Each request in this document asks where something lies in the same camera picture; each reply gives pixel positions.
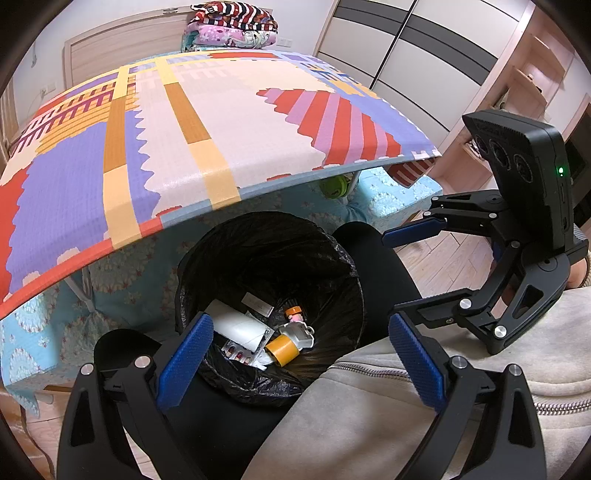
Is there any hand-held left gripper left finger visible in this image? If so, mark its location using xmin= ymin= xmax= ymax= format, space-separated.
xmin=56 ymin=311 xmax=215 ymax=480

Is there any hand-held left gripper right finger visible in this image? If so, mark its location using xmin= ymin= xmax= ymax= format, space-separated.
xmin=388 ymin=310 xmax=548 ymax=480

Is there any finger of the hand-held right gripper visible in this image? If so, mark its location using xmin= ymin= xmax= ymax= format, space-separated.
xmin=393 ymin=240 xmax=573 ymax=356
xmin=381 ymin=190 xmax=513 ymax=247

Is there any silver red pill blister pack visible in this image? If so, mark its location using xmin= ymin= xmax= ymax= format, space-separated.
xmin=222 ymin=340 xmax=259 ymax=367

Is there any grey strip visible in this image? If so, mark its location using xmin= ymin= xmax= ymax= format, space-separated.
xmin=241 ymin=293 xmax=274 ymax=317

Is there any yellow tape roll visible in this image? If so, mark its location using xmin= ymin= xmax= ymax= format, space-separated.
xmin=264 ymin=335 xmax=301 ymax=367

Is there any black bagged trash bin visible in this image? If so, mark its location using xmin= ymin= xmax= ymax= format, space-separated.
xmin=175 ymin=211 xmax=365 ymax=409

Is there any person's right hand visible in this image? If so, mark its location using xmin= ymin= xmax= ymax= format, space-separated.
xmin=567 ymin=257 xmax=591 ymax=291

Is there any person's right leg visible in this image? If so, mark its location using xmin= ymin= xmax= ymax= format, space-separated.
xmin=323 ymin=222 xmax=422 ymax=356

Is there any green round object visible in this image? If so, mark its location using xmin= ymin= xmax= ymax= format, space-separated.
xmin=321 ymin=174 xmax=358 ymax=204

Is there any turquoise patterned bed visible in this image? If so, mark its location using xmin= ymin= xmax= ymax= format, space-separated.
xmin=0 ymin=39 xmax=441 ymax=416

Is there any wooden shelf unit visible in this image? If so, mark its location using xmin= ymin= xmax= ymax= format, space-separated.
xmin=429 ymin=4 xmax=591 ymax=195

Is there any white and grey wardrobe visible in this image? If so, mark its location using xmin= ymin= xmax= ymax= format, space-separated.
xmin=314 ymin=0 xmax=532 ymax=153

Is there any colourful foam play mat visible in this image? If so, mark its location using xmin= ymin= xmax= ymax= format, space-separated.
xmin=0 ymin=50 xmax=441 ymax=319

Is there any pink floral folded quilt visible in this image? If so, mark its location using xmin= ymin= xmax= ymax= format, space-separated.
xmin=182 ymin=21 xmax=280 ymax=52

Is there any striped folded blanket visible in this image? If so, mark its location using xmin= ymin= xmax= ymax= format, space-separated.
xmin=187 ymin=1 xmax=278 ymax=28

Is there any light wooden headboard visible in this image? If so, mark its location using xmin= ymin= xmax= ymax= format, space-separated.
xmin=62 ymin=7 xmax=195 ymax=88

